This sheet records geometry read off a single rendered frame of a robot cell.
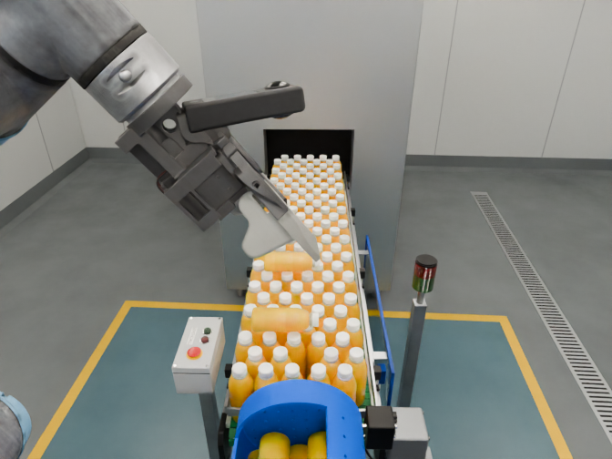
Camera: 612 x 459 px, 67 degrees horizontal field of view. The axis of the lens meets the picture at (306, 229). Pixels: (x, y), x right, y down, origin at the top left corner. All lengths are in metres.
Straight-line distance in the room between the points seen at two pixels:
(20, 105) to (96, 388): 2.49
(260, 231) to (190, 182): 0.08
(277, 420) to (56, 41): 0.92
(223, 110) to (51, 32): 0.14
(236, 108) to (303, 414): 0.82
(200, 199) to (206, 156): 0.04
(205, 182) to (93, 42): 0.14
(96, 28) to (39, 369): 2.81
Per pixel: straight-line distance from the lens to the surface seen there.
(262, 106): 0.45
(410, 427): 1.47
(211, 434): 1.63
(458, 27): 5.03
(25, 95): 0.47
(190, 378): 1.31
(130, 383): 2.84
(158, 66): 0.43
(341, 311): 1.43
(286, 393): 1.02
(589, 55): 5.51
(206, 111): 0.44
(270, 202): 0.42
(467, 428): 2.62
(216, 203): 0.45
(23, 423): 0.91
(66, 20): 0.43
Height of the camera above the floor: 2.02
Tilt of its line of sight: 31 degrees down
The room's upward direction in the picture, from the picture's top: straight up
